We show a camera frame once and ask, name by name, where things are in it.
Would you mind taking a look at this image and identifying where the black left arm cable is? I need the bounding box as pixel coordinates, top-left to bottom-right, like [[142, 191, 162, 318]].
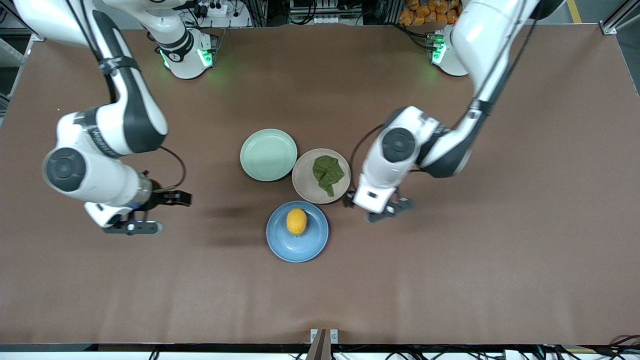
[[348, 0, 541, 197]]

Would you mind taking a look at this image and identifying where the bundle of black cables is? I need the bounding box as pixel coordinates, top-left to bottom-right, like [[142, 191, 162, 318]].
[[590, 334, 640, 359]]

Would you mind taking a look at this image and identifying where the white power strip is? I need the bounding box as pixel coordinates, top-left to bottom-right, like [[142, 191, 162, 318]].
[[192, 0, 251, 29]]

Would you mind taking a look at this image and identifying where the beige round plate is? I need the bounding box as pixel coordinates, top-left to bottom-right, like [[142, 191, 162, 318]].
[[292, 148, 352, 205]]

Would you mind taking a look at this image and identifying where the metal bracket with wooden post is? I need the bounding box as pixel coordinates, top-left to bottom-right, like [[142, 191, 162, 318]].
[[305, 328, 339, 360]]

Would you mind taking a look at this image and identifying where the yellow lemon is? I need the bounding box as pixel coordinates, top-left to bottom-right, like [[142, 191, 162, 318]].
[[286, 208, 308, 236]]

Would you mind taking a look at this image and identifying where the pale green round plate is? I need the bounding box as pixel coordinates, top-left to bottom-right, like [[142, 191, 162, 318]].
[[240, 128, 298, 182]]

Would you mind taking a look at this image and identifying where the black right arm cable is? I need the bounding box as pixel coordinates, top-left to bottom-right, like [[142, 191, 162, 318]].
[[62, 0, 187, 193]]

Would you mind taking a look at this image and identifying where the green lettuce leaf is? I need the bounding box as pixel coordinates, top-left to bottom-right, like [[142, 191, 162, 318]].
[[312, 155, 346, 198]]

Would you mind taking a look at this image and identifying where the pile of orange objects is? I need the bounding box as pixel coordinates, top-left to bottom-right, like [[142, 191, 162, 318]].
[[399, 0, 464, 26]]

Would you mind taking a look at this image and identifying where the blue round plate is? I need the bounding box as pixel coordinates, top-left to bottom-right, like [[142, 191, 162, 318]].
[[266, 200, 330, 263]]

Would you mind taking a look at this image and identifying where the aluminium frame corner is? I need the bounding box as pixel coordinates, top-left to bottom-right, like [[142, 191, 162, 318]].
[[600, 0, 640, 36]]

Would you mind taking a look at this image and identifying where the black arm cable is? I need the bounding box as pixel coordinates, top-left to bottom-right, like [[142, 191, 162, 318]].
[[62, 0, 187, 193], [348, 0, 541, 197]]

